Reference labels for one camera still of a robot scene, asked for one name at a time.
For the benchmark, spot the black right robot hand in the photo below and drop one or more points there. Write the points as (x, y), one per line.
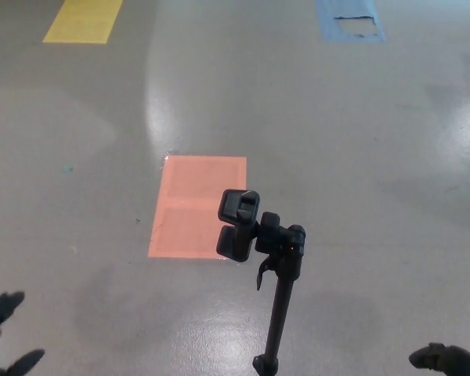
(450, 358)

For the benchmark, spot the black phone stand tripod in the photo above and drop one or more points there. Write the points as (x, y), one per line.
(279, 313)

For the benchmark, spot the orange rectangular floor patch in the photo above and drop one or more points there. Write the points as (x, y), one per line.
(192, 180)

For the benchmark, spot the yellow rectangular floor patch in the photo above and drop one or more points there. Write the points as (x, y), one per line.
(82, 21)

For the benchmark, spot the torn blue floor patch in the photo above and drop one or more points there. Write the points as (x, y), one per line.
(329, 21)

